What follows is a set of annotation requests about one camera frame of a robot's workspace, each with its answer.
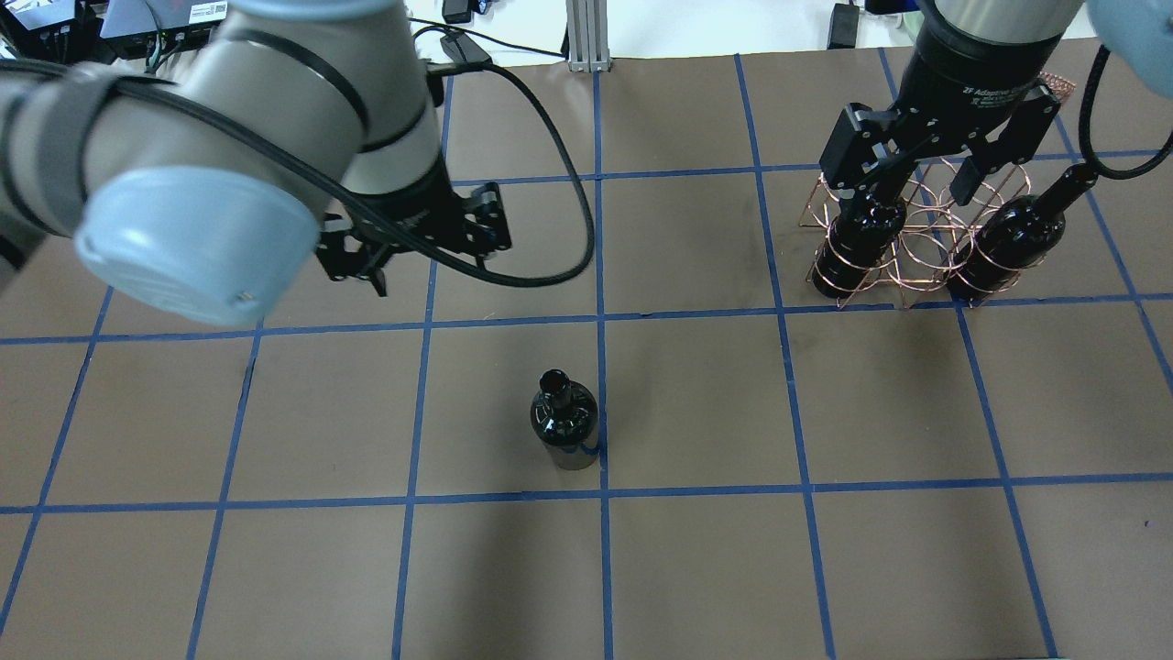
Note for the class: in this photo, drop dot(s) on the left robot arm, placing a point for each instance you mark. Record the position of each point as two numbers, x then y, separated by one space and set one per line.
142 176

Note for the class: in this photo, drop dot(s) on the black power adapter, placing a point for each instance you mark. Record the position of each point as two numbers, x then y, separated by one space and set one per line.
461 49

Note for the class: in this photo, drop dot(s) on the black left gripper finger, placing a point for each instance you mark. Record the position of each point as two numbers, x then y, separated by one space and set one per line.
376 277

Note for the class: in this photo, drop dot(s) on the aluminium frame post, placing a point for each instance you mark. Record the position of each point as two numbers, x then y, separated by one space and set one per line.
587 36

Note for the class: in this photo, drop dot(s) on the dark wine bottle in basket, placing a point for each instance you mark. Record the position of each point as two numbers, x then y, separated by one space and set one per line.
856 242

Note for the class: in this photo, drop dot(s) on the dark glass wine bottle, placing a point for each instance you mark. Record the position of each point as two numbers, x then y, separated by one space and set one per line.
565 416

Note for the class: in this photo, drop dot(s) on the electronics boxes on bench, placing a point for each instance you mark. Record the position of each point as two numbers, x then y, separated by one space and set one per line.
68 32

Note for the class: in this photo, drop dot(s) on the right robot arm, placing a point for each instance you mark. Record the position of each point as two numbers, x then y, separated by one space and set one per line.
1136 31

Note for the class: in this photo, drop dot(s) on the copper wire wine basket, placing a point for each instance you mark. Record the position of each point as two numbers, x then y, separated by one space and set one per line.
914 268

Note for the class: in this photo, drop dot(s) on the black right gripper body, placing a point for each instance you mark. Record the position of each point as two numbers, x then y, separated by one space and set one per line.
973 85

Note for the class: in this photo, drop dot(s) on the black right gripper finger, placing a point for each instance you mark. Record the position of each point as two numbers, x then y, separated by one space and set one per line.
884 184
969 177

